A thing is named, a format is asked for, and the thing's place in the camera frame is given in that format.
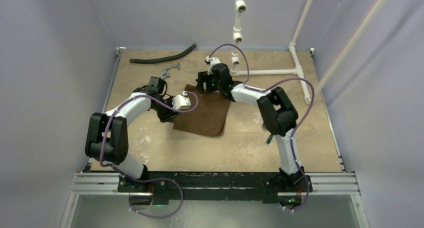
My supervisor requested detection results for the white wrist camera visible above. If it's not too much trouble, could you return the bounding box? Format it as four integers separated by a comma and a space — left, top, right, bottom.
205, 56, 221, 75
172, 91, 191, 110

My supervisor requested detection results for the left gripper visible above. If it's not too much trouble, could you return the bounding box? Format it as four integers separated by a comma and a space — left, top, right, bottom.
151, 96, 180, 123

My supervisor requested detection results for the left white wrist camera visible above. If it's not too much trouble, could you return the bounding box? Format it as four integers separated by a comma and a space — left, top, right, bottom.
172, 91, 191, 110

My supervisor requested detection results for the black rubber hose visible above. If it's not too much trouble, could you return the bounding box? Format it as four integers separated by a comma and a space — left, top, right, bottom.
129, 43, 198, 65

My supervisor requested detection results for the brown cloth napkin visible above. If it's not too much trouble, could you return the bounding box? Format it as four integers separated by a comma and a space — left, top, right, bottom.
172, 84, 230, 137

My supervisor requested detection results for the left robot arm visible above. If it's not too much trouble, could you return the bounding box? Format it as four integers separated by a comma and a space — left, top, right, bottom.
85, 76, 178, 193

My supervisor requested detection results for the aluminium frame rail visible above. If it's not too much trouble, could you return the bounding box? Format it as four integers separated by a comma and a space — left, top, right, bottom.
70, 47, 370, 228

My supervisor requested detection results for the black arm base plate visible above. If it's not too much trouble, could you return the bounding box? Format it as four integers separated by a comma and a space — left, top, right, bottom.
117, 171, 313, 206

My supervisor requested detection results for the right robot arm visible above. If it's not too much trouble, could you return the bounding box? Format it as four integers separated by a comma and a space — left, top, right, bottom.
196, 63, 303, 192

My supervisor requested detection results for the red handled adjustable wrench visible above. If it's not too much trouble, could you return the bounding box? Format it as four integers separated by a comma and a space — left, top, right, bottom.
160, 62, 180, 79

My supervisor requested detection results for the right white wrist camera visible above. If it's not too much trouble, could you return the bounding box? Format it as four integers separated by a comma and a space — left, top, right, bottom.
205, 56, 221, 75

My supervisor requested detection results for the white PVC pipe frame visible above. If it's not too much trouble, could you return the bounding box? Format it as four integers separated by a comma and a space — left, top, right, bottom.
229, 0, 397, 105

